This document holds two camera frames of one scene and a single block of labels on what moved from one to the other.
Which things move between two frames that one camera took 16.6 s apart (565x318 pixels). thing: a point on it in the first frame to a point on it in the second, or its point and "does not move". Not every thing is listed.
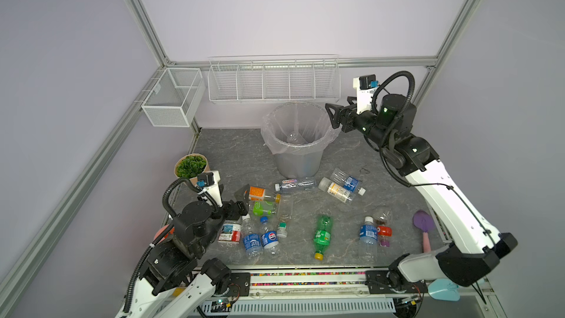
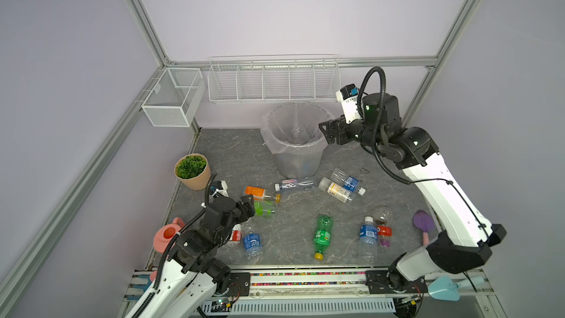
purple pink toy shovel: (424, 221) does not move
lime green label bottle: (261, 208) does not move
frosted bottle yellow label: (335, 189) does not move
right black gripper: (345, 114) to (335, 127)
